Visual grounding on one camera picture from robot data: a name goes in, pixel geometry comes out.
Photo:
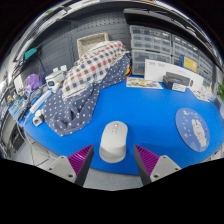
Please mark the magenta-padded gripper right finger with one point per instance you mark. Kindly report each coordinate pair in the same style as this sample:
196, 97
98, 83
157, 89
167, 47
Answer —
163, 166

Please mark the navy polka dot cloth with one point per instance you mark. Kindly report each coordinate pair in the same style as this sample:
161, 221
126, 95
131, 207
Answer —
71, 111

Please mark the white wicker basket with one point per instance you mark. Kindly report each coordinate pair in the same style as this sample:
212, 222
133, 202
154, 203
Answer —
88, 40

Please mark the white computer mouse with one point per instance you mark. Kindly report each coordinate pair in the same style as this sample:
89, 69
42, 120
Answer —
113, 141

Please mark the small white charger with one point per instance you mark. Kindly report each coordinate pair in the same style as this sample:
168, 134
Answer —
38, 118

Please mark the round blue bunny mouse pad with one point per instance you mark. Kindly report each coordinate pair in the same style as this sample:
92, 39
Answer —
191, 130

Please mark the small black box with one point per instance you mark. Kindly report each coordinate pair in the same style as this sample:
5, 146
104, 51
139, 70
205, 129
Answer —
176, 80

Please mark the white power strip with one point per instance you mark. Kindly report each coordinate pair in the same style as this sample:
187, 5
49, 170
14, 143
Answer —
40, 101

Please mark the long white keyboard box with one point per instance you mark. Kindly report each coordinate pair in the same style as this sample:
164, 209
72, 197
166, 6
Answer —
155, 68

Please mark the green potted plant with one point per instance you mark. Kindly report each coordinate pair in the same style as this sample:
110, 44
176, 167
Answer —
221, 91

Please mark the yellow flat box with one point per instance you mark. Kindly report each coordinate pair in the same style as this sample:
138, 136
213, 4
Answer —
189, 64

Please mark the red blue checkered cloth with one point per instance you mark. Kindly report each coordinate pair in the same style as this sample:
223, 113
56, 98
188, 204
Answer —
91, 68

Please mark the purple bag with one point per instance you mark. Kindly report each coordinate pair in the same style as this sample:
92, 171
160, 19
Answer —
33, 83

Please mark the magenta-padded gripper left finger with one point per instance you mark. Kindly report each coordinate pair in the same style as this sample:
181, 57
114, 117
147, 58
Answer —
63, 166

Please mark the colourful illustrated sheet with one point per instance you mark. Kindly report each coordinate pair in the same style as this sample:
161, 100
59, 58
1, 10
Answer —
201, 96
143, 83

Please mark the clear plastic drawer cabinet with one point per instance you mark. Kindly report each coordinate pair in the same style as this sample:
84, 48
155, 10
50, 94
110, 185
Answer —
185, 46
206, 70
150, 41

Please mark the white device with blue screen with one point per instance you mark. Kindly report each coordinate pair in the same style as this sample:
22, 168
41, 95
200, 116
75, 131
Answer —
55, 80

